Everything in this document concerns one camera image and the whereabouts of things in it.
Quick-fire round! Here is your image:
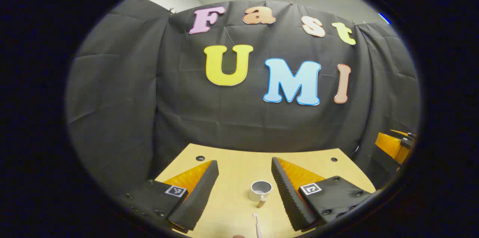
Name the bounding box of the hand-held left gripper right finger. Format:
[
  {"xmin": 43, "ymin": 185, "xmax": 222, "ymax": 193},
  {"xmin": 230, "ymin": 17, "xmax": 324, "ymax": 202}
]
[{"xmin": 271, "ymin": 157, "xmax": 376, "ymax": 232}]

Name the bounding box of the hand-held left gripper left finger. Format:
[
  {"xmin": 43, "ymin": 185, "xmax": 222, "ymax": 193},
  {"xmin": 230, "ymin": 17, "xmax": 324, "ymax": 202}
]
[{"xmin": 125, "ymin": 160, "xmax": 219, "ymax": 233}]

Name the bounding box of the white cup with wooden handle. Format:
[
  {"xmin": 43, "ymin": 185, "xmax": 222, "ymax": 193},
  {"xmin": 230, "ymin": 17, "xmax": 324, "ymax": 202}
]
[{"xmin": 249, "ymin": 180, "xmax": 273, "ymax": 208}]

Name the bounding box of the white toothbrush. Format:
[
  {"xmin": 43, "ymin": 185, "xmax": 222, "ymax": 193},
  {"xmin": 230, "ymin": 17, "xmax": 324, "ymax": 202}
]
[{"xmin": 253, "ymin": 213, "xmax": 263, "ymax": 238}]

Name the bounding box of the light wooden desktop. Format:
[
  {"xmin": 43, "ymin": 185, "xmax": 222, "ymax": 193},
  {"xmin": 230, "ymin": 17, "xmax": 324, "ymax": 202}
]
[{"xmin": 153, "ymin": 143, "xmax": 376, "ymax": 238}]

